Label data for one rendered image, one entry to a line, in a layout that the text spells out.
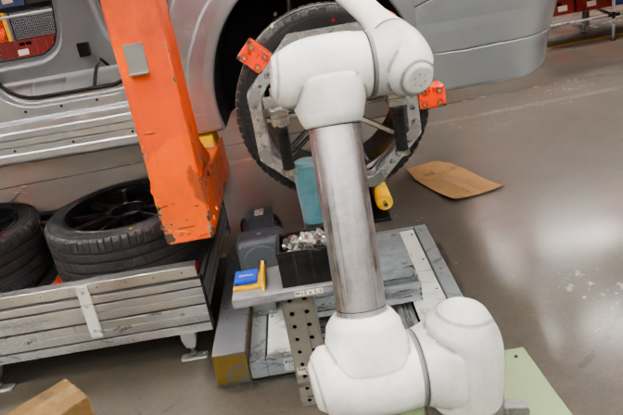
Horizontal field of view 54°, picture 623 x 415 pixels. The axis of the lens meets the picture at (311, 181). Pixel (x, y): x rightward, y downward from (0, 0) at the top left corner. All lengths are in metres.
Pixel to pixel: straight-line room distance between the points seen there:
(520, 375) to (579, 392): 0.56
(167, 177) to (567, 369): 1.41
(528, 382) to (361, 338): 0.49
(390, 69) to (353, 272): 0.39
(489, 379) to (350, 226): 0.40
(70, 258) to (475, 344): 1.67
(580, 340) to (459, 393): 1.07
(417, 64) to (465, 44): 1.34
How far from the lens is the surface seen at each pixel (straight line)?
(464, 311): 1.27
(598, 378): 2.17
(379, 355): 1.21
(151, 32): 1.92
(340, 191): 1.18
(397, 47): 1.20
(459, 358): 1.25
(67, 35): 4.39
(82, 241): 2.43
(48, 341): 2.52
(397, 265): 2.32
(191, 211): 2.06
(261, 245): 2.26
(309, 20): 2.03
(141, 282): 2.30
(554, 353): 2.25
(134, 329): 2.41
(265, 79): 1.97
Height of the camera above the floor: 1.36
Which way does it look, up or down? 21 degrees down
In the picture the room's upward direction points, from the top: 10 degrees counter-clockwise
